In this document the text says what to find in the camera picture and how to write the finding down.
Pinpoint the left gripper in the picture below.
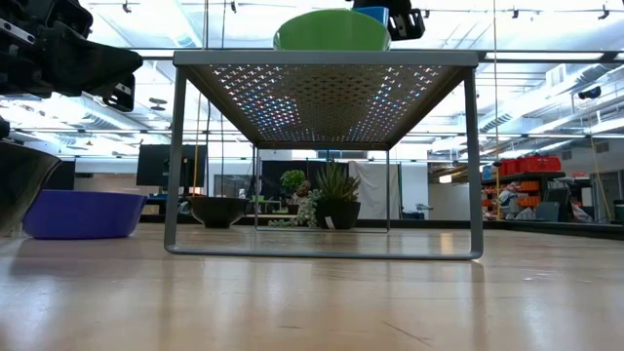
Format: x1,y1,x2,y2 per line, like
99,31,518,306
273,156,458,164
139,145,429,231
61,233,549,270
0,0,143,112

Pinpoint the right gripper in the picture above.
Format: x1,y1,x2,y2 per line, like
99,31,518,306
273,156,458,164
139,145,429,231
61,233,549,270
348,0,426,42

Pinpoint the light blue plastic bowl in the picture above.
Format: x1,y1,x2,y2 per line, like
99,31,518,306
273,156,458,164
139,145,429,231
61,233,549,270
351,5,391,26

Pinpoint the green plastic bowl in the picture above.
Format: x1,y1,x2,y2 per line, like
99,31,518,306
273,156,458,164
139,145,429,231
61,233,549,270
272,8,393,52

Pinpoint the dark blue plastic bowl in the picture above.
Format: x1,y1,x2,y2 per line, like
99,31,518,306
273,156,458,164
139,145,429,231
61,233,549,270
21,188,148,240

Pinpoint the floral patterned ceramic bowl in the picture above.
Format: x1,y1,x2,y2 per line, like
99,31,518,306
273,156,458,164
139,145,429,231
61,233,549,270
187,194,251,229

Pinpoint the grey perforated metal shelf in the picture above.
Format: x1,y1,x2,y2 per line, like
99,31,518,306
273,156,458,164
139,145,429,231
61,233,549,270
164,50,485,261

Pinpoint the black monitor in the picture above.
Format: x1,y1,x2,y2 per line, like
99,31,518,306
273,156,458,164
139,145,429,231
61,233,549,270
136,143,209,189

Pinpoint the white hanging sheet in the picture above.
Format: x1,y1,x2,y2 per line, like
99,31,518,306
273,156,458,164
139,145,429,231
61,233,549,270
348,161,402,220

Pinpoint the black storage rack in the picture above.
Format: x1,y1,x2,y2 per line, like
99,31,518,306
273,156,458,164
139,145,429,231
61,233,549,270
480,170,569,223

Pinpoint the green leafy plant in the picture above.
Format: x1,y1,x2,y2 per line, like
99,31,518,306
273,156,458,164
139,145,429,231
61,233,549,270
280,169,308,196

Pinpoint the black ceiling-mounted device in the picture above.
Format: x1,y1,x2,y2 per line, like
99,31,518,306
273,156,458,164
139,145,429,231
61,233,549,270
577,85,605,101

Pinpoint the potted succulent plant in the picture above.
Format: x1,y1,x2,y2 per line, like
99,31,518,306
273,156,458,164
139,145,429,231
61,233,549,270
266,163,363,230

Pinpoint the black background panel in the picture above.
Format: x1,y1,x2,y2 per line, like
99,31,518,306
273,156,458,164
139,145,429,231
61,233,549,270
260,160,350,215

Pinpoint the thin hanging cord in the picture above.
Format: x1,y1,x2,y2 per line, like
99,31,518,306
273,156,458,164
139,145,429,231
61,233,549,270
491,0,500,220

